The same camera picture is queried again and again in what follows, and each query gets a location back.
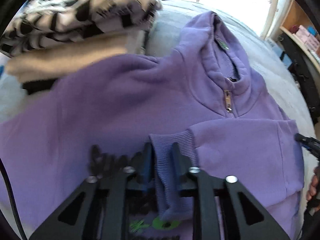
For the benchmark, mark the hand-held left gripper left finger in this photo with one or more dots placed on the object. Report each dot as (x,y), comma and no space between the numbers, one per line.
(148,161)

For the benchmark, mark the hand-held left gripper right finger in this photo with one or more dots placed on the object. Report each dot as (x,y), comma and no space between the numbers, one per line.
(176,161)

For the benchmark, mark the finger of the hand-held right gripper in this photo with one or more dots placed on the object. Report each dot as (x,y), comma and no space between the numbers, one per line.
(307,142)

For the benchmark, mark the purple zip-neck sweatshirt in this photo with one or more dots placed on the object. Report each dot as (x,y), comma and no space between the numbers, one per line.
(125,100)

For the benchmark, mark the person's right hand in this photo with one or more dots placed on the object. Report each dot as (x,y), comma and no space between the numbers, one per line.
(315,182)

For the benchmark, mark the grey bed blanket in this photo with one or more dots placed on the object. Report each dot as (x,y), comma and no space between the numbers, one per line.
(270,62)

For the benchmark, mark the wooden shelf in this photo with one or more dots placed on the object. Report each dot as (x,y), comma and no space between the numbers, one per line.
(297,17)

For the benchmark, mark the black folded cloth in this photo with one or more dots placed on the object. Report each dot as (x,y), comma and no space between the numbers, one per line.
(37,86)

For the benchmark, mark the beige folded cloth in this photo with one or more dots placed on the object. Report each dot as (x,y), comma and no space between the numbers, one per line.
(62,55)

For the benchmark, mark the black and white patterned cloth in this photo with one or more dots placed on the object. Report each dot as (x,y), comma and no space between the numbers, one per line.
(75,12)

